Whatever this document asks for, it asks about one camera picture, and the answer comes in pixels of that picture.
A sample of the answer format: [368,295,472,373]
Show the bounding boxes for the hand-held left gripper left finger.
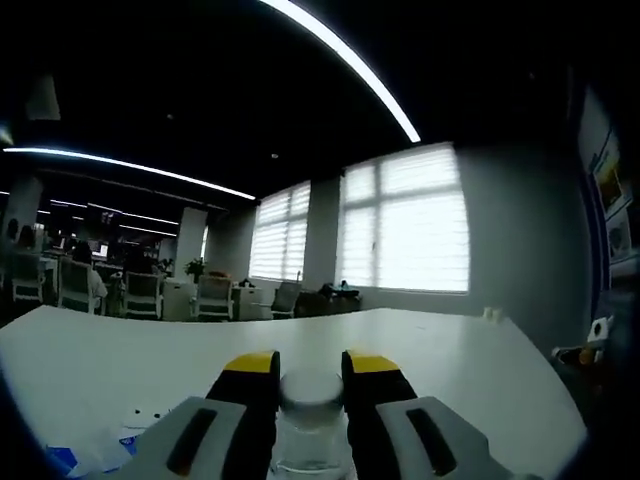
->
[117,349,282,480]

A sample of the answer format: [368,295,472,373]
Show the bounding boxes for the dark bag with teal item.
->
[319,280,362,301]

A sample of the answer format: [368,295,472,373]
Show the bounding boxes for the clear plastic bottle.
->
[269,368,359,480]

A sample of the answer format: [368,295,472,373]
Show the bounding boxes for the hanging display screen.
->
[87,204,124,227]

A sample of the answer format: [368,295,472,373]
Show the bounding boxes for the long ceiling light strip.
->
[259,0,422,144]
[2,146,261,201]

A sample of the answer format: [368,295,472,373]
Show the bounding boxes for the group of white office chairs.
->
[9,249,301,321]

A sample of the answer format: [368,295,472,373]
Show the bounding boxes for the window with white blinds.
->
[248,180,312,282]
[339,143,471,294]

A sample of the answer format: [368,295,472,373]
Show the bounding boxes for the blue wet wipes packet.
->
[44,407,169,476]

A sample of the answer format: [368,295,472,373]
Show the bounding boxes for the white table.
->
[0,303,589,480]

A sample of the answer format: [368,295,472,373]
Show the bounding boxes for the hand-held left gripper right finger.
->
[341,348,506,480]

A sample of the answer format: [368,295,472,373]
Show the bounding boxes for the potted green plant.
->
[183,257,207,285]

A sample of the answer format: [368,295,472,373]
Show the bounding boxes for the ceiling air vent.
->
[24,74,62,121]

